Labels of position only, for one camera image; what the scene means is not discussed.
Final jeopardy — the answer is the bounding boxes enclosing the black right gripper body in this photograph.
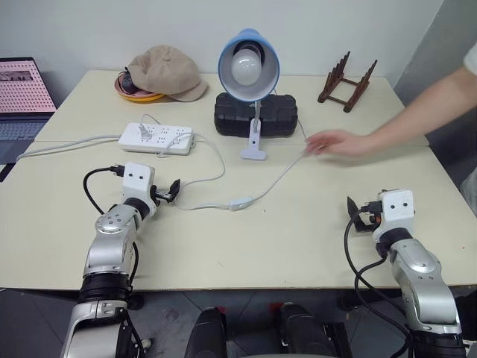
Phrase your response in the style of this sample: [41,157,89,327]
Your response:
[358,200,383,227]

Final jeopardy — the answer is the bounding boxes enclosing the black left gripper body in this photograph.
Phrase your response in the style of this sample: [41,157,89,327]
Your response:
[151,185,174,205]

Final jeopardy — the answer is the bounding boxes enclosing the white lamp cord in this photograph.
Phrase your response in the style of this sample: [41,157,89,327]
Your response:
[138,87,311,212]

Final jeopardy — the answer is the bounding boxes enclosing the blue clamp desk lamp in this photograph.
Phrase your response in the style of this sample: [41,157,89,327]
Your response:
[217,28,280,162]

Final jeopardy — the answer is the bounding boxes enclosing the person's bare hand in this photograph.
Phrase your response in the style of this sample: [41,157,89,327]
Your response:
[305,129,373,158]

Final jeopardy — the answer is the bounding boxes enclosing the white power strip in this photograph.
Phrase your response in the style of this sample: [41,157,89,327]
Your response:
[118,122,196,157]

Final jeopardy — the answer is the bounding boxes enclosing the yellow and pink bowl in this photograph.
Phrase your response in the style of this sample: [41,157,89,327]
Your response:
[113,72,167,104]

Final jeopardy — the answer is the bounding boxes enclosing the small black item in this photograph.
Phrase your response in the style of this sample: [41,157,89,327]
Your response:
[119,66,139,95]

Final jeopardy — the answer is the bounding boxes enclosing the beige cloth cap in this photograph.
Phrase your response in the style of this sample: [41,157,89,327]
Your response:
[126,45,209,103]

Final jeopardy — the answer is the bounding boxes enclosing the dark rounded robot leg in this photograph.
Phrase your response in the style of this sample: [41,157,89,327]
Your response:
[277,301,354,358]
[185,307,229,358]

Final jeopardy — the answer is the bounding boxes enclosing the black plastic box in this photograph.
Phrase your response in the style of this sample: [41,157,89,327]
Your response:
[213,92,300,138]

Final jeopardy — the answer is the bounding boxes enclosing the brown wooden rack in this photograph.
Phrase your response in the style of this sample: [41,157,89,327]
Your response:
[317,51,379,113]

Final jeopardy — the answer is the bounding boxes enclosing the white round light bulb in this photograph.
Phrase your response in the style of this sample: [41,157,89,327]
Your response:
[230,48,261,87]

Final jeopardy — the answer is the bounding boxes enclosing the grey laptop with pink screen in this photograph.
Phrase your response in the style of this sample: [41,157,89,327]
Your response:
[0,57,59,165]

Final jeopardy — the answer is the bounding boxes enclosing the white shirt sleeve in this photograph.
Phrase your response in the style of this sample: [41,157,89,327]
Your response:
[463,44,477,72]

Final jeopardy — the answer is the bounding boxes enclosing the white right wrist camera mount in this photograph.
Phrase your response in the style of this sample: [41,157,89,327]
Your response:
[372,189,415,243]

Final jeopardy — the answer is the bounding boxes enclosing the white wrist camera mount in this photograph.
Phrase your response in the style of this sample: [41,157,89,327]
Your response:
[121,161,157,217]
[372,189,415,243]

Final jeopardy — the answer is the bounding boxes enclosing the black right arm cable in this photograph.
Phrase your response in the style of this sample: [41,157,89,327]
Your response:
[343,203,415,358]

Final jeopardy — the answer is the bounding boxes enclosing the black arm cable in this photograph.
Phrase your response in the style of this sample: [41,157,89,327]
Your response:
[343,203,415,358]
[82,163,126,216]

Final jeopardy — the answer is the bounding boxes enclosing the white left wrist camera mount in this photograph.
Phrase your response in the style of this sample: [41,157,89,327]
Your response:
[121,161,157,217]

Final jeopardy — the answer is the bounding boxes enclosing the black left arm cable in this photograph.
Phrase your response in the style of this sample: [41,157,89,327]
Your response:
[82,163,126,216]

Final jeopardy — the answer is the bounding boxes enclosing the grey power strip cord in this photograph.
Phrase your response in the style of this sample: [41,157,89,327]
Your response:
[15,134,126,163]

